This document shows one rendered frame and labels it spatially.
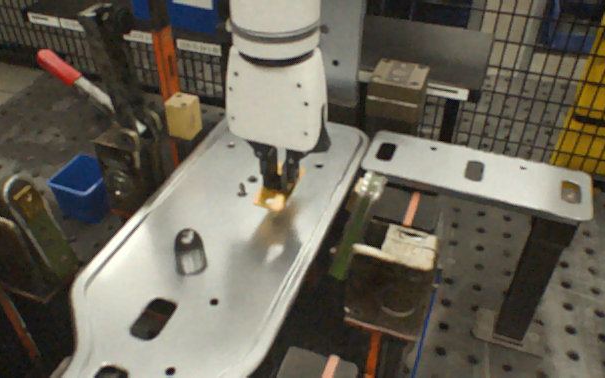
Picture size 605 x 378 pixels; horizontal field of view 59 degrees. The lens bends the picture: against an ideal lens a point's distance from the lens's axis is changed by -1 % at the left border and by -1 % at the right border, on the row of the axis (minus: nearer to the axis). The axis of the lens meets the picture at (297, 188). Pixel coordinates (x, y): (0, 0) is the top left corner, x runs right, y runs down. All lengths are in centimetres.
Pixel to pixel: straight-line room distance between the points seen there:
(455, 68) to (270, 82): 46
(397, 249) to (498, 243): 56
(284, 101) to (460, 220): 66
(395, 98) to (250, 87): 31
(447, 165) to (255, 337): 36
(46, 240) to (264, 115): 27
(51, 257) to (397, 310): 38
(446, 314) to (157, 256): 52
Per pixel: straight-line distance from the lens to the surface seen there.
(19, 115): 158
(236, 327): 55
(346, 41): 83
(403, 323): 62
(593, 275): 112
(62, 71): 73
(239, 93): 56
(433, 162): 75
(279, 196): 63
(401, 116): 82
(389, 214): 69
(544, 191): 75
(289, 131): 56
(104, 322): 58
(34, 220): 62
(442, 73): 91
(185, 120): 75
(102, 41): 65
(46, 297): 68
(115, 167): 73
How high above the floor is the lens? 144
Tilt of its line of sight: 40 degrees down
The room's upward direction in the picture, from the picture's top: straight up
